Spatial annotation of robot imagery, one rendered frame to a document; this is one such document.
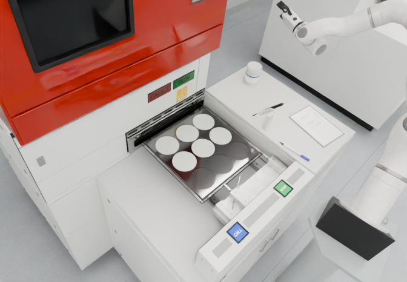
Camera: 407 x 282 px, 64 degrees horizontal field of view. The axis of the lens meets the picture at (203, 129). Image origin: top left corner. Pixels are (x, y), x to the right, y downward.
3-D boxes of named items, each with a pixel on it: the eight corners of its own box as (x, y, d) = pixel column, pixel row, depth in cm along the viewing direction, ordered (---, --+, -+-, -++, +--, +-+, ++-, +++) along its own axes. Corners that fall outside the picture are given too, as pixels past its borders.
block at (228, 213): (214, 208, 123) (215, 204, 121) (220, 203, 125) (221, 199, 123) (229, 222, 120) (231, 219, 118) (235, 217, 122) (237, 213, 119)
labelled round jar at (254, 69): (240, 80, 162) (244, 64, 155) (249, 74, 165) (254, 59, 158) (251, 87, 159) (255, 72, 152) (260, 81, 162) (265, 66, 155)
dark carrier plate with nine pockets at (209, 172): (145, 144, 138) (145, 143, 137) (203, 108, 156) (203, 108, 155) (201, 199, 124) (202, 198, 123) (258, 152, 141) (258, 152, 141)
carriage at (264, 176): (211, 213, 125) (212, 209, 123) (269, 163, 144) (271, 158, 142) (226, 227, 122) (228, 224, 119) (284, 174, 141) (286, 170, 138)
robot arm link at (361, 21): (369, 17, 128) (295, 44, 146) (377, 30, 141) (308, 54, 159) (364, -4, 130) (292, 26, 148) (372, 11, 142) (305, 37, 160)
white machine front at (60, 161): (45, 201, 124) (9, 133, 94) (198, 107, 166) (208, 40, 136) (49, 207, 123) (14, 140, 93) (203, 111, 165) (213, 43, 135)
